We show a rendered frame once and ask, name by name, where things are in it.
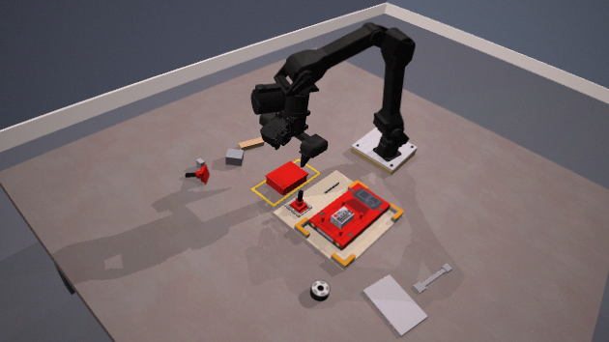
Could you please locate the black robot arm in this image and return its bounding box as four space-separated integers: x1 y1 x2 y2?
251 22 416 162

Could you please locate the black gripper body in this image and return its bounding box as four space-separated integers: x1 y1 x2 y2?
259 108 328 158

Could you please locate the small black and white toy wheel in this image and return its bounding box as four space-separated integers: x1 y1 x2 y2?
310 280 331 301

